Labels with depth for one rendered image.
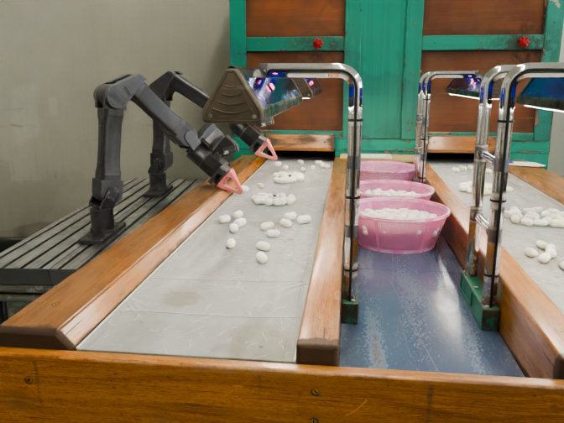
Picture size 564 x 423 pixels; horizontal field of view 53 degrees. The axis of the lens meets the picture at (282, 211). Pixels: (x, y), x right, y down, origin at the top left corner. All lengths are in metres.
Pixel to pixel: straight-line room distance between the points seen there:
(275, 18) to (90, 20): 1.37
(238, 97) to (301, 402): 0.40
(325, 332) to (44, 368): 0.38
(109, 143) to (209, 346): 0.92
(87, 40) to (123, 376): 2.91
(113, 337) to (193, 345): 0.12
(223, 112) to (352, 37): 1.77
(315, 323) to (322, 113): 1.77
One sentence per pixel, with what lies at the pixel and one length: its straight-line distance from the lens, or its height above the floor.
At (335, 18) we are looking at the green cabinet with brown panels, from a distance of 2.49.
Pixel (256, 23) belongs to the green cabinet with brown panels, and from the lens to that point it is 2.53.
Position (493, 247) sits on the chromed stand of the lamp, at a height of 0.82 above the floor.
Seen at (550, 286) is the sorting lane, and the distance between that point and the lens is 1.10.
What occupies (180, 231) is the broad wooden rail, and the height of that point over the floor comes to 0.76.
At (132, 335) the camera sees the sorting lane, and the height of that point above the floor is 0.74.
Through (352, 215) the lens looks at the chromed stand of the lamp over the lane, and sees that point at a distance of 0.96.
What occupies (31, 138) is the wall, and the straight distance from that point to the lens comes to 3.72.
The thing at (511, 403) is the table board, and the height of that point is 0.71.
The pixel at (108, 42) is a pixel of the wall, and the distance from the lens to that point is 3.51.
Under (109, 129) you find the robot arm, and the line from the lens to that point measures 1.60.
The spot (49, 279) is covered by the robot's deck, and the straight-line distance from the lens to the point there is 1.41.
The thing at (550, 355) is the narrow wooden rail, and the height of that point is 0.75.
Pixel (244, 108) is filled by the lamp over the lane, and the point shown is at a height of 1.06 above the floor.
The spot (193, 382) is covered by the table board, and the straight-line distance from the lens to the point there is 0.77.
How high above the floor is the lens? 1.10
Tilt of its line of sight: 13 degrees down
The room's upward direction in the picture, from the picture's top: straight up
